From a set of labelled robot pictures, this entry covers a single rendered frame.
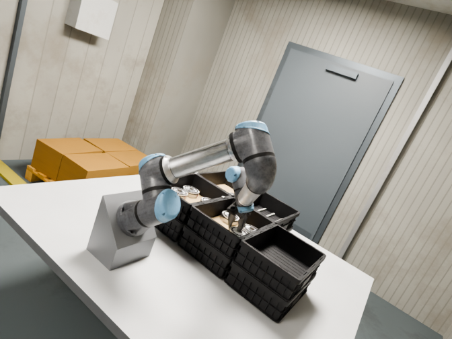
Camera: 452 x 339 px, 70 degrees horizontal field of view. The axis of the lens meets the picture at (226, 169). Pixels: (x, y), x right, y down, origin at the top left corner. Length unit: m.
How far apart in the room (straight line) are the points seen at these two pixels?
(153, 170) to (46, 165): 2.17
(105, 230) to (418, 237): 3.20
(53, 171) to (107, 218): 1.99
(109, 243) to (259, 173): 0.64
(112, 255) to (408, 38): 3.46
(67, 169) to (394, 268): 3.38
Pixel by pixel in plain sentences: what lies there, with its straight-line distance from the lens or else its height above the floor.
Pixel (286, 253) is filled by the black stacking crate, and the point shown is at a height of 0.83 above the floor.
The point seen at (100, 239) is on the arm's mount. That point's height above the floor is 0.79.
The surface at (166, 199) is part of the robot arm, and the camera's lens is 1.23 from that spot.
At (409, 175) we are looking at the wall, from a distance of 3.81.
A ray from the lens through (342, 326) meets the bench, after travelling 1.75.
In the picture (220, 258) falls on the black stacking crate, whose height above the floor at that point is 0.80.
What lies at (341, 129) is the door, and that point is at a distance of 3.83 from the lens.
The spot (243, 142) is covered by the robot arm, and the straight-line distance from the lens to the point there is 1.13.
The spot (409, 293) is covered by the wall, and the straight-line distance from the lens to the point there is 4.08.
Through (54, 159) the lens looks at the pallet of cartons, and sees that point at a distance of 3.26.
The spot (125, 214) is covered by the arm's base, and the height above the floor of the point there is 0.92.
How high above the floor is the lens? 1.55
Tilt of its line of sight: 15 degrees down
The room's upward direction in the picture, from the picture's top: 22 degrees clockwise
